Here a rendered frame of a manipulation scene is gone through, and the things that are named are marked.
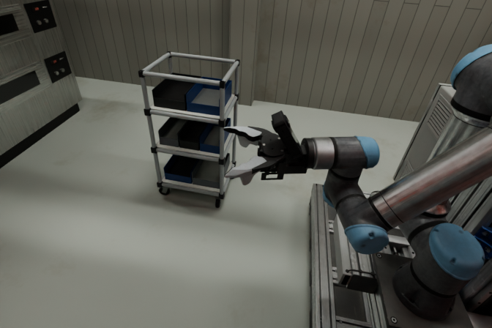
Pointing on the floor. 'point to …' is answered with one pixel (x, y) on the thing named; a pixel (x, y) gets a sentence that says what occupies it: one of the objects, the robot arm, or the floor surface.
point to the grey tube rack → (193, 127)
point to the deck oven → (31, 61)
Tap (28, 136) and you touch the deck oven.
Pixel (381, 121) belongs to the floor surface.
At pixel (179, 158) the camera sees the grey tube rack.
